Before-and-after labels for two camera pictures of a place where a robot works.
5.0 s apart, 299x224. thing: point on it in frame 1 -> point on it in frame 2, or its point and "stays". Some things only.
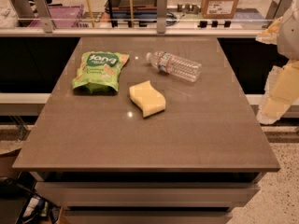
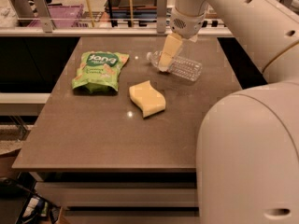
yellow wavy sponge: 149,101 stays
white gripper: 290,36 -> 187,26
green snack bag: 99,71 stays
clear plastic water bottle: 175,65 stays
